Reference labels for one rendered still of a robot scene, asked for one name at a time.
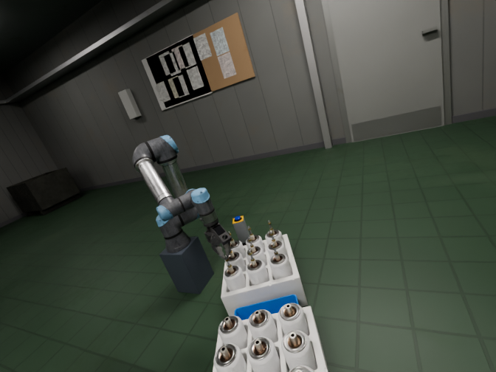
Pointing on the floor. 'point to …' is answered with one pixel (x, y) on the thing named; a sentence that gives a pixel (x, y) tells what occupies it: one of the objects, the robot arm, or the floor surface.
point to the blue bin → (265, 306)
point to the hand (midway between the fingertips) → (226, 257)
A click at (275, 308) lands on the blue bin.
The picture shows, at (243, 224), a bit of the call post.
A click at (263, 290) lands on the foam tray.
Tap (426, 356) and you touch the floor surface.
